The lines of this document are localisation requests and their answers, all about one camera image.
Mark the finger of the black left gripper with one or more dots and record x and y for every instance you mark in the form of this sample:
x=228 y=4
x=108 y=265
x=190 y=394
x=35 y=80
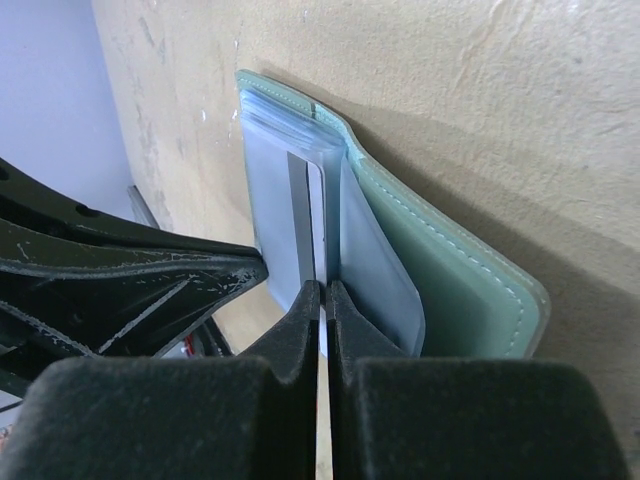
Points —
x=79 y=282

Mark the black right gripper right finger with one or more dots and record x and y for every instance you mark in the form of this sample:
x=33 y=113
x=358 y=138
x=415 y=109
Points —
x=399 y=417

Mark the white magnetic stripe card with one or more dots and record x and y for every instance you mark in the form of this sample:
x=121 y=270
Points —
x=306 y=202

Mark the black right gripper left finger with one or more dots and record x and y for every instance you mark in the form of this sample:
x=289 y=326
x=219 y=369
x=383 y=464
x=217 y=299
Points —
x=251 y=416

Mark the teal leather card holder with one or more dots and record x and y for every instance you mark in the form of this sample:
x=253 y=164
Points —
x=425 y=282

